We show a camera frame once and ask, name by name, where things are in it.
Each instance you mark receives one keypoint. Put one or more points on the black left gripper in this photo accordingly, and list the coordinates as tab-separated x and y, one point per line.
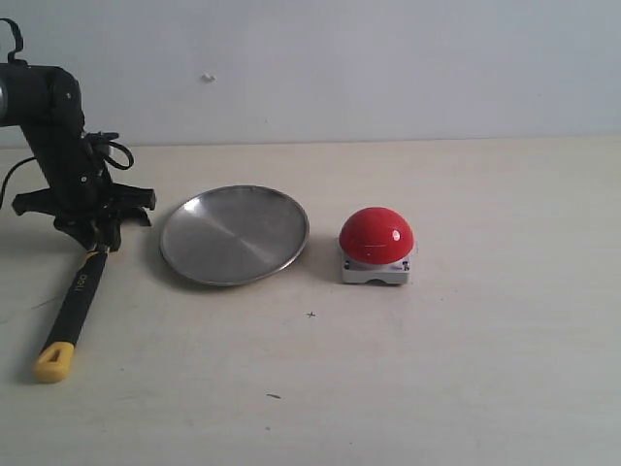
80	186

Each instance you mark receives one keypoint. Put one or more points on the yellow black claw hammer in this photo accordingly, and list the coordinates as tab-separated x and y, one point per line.
54	361

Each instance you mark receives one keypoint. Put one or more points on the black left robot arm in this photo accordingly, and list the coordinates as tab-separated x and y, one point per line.
45	103

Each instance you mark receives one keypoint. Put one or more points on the red dome push button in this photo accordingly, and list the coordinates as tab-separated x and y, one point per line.
376	245

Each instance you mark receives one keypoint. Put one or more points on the round steel plate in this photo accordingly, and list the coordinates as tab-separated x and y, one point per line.
234	235

